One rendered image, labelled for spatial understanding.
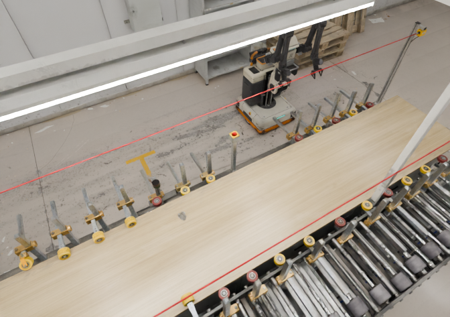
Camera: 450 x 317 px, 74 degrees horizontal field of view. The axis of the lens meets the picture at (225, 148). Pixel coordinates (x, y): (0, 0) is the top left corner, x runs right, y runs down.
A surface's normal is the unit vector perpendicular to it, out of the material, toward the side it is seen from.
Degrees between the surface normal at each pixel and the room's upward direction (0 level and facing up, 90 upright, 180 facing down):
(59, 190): 0
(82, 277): 0
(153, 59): 61
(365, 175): 0
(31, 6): 90
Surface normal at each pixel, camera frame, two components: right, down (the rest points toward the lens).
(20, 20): 0.50, 0.65
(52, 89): 0.43, 0.25
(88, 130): 0.00, -0.65
